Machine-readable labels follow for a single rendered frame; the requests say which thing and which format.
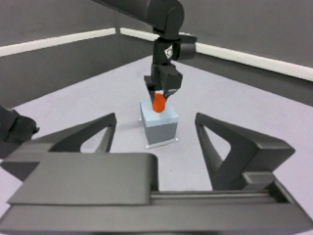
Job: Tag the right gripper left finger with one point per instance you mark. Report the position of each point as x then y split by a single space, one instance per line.
71 139

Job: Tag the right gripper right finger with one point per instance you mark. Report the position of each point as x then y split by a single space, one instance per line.
250 151

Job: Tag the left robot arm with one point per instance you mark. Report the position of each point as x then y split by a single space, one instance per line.
166 17

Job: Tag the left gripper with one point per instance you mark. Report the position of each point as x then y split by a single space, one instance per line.
152 88

